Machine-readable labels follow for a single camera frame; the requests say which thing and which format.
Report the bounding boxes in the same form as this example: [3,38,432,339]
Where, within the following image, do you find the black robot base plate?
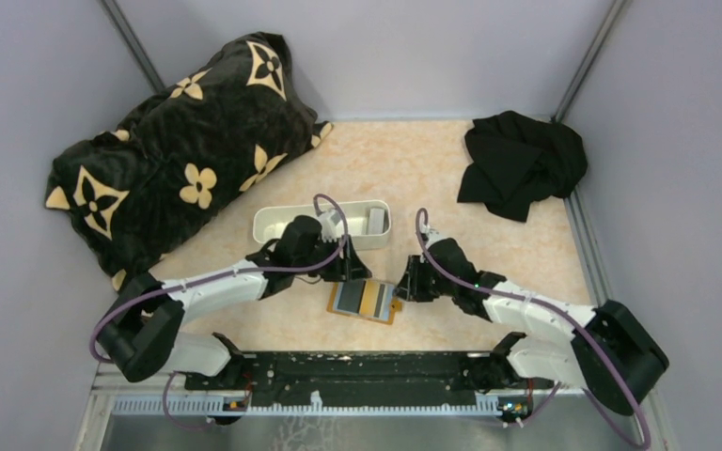
[185,351,554,408]

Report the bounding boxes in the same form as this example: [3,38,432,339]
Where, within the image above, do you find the black floral patterned pillow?
[45,32,332,289]

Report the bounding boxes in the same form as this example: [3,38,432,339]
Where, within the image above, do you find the purple cable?
[89,193,351,432]
[414,208,652,451]

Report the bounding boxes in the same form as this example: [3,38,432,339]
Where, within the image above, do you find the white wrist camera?
[419,226,447,248]
[317,209,346,242]

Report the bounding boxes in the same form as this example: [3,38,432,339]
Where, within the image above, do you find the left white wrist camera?
[317,209,346,242]

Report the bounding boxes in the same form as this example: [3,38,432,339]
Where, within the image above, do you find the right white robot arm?
[395,239,669,416]

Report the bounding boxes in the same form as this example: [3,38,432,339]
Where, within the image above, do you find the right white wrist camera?
[419,226,447,248]

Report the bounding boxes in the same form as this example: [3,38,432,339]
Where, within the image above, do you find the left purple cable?
[89,193,351,432]

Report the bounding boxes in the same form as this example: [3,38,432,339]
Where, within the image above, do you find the mustard leather card holder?
[326,279,402,325]

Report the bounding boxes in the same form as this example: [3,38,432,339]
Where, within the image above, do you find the grey credit card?
[333,280,366,315]

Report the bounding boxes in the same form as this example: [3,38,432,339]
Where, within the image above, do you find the aluminium frame rail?
[94,365,555,419]

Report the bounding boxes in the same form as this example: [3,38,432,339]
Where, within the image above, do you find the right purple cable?
[414,208,652,451]

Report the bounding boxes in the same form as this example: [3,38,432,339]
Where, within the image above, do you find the white oblong plastic tray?
[253,199,392,251]

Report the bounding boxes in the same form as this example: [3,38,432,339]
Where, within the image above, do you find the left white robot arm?
[90,210,371,382]

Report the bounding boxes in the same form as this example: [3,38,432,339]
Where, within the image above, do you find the crumpled black cloth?
[456,111,589,223]

